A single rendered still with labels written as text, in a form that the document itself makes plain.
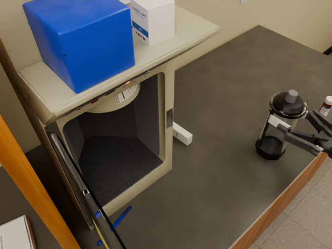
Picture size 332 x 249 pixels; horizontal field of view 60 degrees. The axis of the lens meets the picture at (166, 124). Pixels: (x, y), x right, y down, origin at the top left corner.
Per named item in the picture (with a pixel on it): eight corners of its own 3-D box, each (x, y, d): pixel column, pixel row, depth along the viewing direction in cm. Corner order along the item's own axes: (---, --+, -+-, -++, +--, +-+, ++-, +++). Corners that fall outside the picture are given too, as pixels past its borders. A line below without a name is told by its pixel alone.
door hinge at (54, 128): (87, 222, 80) (42, 127, 51) (95, 217, 81) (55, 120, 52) (90, 227, 79) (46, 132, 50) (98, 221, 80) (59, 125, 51)
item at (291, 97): (265, 107, 89) (270, 91, 84) (281, 94, 93) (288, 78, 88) (291, 124, 84) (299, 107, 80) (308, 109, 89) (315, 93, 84)
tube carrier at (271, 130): (248, 146, 103) (263, 102, 87) (266, 131, 108) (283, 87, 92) (274, 165, 98) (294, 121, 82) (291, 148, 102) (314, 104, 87)
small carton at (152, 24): (133, 33, 49) (129, -3, 44) (157, 24, 51) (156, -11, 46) (149, 46, 46) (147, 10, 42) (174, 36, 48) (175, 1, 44)
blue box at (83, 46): (42, 62, 43) (20, 3, 36) (99, 38, 48) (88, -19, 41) (76, 95, 38) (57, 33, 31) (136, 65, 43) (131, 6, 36)
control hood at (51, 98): (36, 118, 49) (14, 71, 42) (176, 48, 64) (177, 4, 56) (70, 160, 43) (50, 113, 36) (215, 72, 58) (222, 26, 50)
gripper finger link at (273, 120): (288, 133, 87) (286, 134, 87) (268, 120, 91) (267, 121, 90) (291, 126, 85) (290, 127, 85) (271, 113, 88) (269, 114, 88)
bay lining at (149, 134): (53, 158, 92) (9, 66, 66) (120, 119, 104) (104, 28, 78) (95, 212, 79) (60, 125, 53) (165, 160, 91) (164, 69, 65)
